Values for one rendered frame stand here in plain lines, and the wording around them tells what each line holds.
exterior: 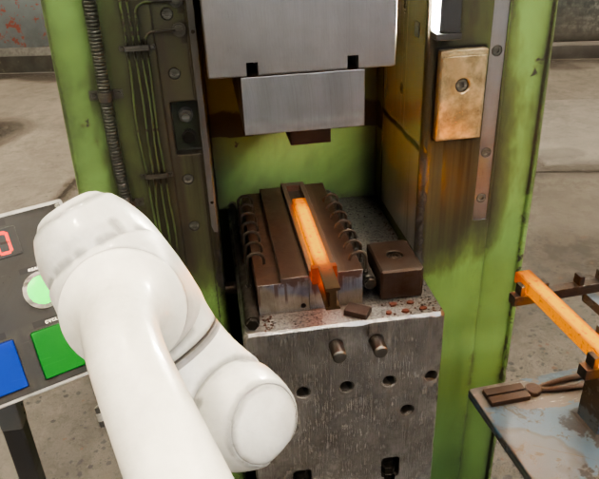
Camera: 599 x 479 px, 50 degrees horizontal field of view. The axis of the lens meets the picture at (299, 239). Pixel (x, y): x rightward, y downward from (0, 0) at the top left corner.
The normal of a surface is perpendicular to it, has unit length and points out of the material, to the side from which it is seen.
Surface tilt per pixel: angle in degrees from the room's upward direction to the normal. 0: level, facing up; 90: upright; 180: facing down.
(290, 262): 0
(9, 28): 90
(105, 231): 56
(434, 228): 90
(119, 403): 42
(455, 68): 90
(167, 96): 90
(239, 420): 61
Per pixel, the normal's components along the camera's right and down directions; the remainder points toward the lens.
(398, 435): 0.14, 0.47
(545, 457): -0.04, -0.88
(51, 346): 0.46, -0.11
